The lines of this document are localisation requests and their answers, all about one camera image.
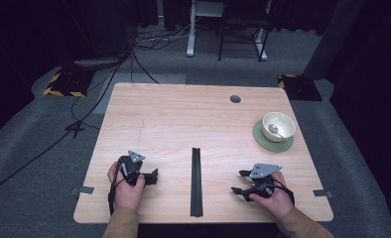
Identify white ceramic bowl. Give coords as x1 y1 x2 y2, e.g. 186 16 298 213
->
261 111 297 144

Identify black yellow-striped base plate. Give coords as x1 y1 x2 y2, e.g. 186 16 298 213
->
43 66 97 98
277 73 324 102

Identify long black floor cable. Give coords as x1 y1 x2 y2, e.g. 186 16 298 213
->
0 49 133 200

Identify tangled floor cable bundle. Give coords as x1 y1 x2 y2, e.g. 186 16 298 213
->
131 16 202 52

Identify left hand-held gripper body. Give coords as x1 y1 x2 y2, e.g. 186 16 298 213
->
117 150 147 186

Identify hand-held gripper cable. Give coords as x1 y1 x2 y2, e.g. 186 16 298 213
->
107 162 125 216
270 178 297 206

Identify dark curtain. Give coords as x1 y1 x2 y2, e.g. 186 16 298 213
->
302 0 366 81

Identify person's right hand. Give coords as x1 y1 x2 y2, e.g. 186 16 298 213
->
248 171 296 221

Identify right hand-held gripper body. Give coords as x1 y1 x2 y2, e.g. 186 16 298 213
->
246 163 283 199

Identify left hand-held gripper cable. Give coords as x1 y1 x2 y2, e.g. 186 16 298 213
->
107 162 125 216

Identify metal spoon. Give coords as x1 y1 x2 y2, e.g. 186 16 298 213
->
268 123 289 142

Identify right hand-held gripper cable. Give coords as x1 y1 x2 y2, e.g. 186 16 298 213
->
270 178 297 206

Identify grey tape strip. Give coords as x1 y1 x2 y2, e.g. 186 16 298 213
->
312 188 333 199
70 185 95 195

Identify person's left hand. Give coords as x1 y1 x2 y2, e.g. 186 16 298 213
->
107 161 146 211

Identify green round saucer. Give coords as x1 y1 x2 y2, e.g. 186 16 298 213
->
252 118 295 154

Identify black chair frame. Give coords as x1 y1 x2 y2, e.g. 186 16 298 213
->
216 0 273 63

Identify grey flat stand base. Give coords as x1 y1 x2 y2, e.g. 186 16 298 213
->
71 57 122 69

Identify white desk leg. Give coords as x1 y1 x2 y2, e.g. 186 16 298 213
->
254 27 269 62
186 0 198 58

